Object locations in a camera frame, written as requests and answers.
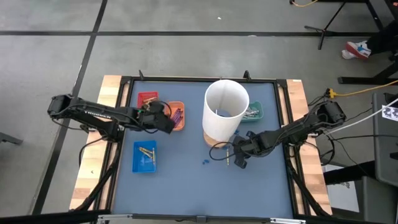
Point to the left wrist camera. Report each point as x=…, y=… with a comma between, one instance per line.
x=166, y=127

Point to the black tripod stand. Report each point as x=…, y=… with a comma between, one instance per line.
x=325, y=30

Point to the red plastic basket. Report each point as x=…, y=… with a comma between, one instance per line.
x=143, y=95

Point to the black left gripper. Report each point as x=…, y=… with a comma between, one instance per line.
x=152, y=118

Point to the person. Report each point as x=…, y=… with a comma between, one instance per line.
x=357, y=49

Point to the orange crayon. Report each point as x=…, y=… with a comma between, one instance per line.
x=146, y=101

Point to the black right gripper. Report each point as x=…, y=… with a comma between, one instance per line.
x=252, y=144

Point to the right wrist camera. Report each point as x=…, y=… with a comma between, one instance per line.
x=241, y=162

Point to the yellow-green crayon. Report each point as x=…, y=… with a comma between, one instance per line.
x=154, y=153

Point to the grey furniture leg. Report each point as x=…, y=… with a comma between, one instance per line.
x=9, y=138

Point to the blue-grey table mat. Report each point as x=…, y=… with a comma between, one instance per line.
x=186, y=193

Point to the white box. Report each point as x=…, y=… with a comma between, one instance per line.
x=340, y=189

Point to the black desk leg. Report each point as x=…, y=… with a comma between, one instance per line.
x=357, y=80

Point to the teal plastic bin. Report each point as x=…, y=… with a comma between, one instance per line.
x=260, y=118

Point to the blue plastic basket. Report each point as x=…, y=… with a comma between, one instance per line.
x=136, y=166

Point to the grey cart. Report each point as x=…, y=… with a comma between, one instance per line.
x=385, y=149

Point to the dark grey bin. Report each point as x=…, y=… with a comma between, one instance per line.
x=376, y=199

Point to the silver frame bar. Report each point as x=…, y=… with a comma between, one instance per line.
x=287, y=221
x=115, y=216

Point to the white crayon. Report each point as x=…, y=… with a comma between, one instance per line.
x=249, y=114
x=248, y=117
x=252, y=109
x=255, y=115

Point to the white lamp wooden base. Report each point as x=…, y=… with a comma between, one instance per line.
x=224, y=124

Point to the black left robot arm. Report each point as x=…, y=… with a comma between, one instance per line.
x=93, y=113

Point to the orange plastic bin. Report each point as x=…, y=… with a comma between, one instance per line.
x=181, y=104

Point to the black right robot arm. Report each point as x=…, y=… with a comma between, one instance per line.
x=298, y=130

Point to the white marker tag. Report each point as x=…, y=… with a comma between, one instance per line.
x=390, y=112

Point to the yellow crayon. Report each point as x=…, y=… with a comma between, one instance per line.
x=153, y=99
x=144, y=153
x=227, y=157
x=145, y=149

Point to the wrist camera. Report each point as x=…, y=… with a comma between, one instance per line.
x=166, y=127
x=241, y=162

